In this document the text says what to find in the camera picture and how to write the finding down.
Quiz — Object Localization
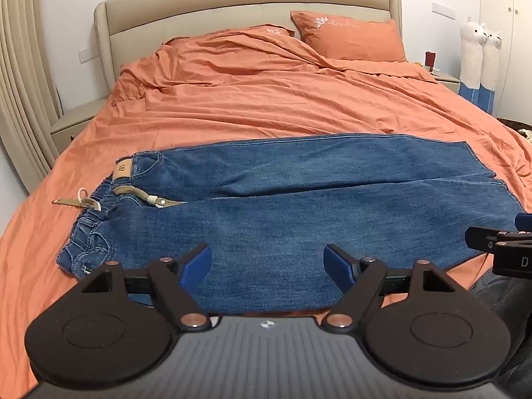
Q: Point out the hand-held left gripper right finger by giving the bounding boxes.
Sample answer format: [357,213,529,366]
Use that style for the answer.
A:
[323,243,455,333]

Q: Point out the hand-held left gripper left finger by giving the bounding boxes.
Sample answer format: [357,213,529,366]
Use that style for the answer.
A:
[79,243,213,333]

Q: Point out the blue denim pants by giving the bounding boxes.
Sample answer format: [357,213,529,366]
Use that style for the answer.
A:
[52,133,525,314]

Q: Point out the dark cloth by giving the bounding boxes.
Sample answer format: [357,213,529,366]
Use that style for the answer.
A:
[469,272,532,387]

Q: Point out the white wardrobe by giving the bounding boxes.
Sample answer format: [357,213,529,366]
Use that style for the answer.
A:
[478,0,532,121]

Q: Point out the beige nightstand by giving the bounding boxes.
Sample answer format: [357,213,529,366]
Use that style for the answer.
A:
[430,68,461,90]
[50,99,111,154]

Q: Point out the white alpaca plush toy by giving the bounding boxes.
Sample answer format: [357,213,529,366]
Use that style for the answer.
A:
[478,23,503,113]
[459,17,487,100]

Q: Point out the orange duvet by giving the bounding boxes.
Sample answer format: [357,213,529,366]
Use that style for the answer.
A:
[0,25,532,333]

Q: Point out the orange embroidered pillow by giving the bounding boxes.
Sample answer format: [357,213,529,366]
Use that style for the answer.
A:
[290,10,408,64]
[166,24,297,46]

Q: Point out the beige pleated curtain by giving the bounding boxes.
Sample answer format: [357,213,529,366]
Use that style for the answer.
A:
[0,0,65,179]

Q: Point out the beige upholstered bed headboard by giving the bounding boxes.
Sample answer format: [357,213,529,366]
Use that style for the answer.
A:
[93,0,403,96]

